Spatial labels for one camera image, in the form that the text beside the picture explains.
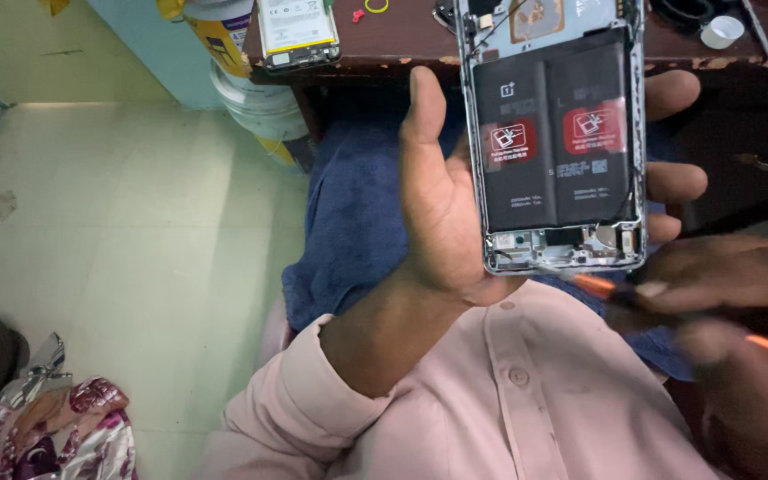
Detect smartphone with black battery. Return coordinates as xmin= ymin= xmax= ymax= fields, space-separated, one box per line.
xmin=454 ymin=0 xmax=649 ymax=277

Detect white plastic bottle cap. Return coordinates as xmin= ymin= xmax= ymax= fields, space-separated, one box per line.
xmin=700 ymin=15 xmax=745 ymax=51

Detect white and yellow plastic bucket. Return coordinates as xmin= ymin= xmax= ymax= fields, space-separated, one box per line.
xmin=183 ymin=0 xmax=318 ymax=176

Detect person's pink shirt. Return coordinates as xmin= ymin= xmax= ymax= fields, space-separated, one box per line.
xmin=192 ymin=279 xmax=732 ymax=480

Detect white phone battery assembly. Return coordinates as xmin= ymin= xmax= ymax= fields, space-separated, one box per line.
xmin=255 ymin=0 xmax=343 ymax=72

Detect floral patterned cloth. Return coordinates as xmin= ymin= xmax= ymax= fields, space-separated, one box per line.
xmin=0 ymin=332 xmax=140 ymax=480

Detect metal tweezers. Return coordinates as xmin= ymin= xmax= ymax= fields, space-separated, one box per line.
xmin=740 ymin=0 xmax=768 ymax=88

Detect black round object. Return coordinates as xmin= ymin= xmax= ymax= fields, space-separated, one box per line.
xmin=649 ymin=0 xmax=718 ymax=28

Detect dark brown wooden table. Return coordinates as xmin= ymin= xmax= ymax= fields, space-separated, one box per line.
xmin=243 ymin=0 xmax=768 ymax=236

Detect person's right hand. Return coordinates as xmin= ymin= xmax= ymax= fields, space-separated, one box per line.
xmin=605 ymin=233 xmax=768 ymax=480

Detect person's left hand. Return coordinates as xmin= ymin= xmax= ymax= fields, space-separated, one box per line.
xmin=398 ymin=65 xmax=709 ymax=308

